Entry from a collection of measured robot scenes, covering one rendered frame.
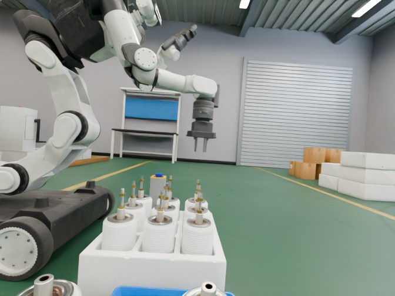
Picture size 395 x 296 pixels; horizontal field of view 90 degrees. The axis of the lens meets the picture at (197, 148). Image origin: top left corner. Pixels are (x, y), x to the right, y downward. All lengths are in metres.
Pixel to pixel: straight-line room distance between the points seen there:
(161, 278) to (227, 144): 5.29
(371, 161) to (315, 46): 4.83
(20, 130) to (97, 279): 2.76
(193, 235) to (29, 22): 1.11
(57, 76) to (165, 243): 0.82
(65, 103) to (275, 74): 5.79
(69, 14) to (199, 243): 1.00
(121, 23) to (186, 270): 0.80
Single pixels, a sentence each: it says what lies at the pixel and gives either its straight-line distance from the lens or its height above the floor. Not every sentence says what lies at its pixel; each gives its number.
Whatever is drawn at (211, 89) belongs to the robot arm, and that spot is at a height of 0.71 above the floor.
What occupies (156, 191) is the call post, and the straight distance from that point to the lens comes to 1.01.
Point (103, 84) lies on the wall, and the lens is 6.52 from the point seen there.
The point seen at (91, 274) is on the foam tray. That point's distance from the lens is 0.68.
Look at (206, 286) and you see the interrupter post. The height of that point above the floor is 0.28.
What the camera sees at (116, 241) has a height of 0.20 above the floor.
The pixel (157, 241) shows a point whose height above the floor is 0.21.
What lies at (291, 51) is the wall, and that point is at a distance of 6.88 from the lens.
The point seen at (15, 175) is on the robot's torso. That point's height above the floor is 0.31.
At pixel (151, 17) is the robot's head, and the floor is 1.07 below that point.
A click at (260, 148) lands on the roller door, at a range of 5.89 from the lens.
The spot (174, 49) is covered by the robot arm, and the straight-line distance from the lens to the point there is 1.35.
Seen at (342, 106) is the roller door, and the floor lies 1.90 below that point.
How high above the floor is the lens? 0.49
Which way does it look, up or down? 1 degrees down
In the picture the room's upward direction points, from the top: 4 degrees clockwise
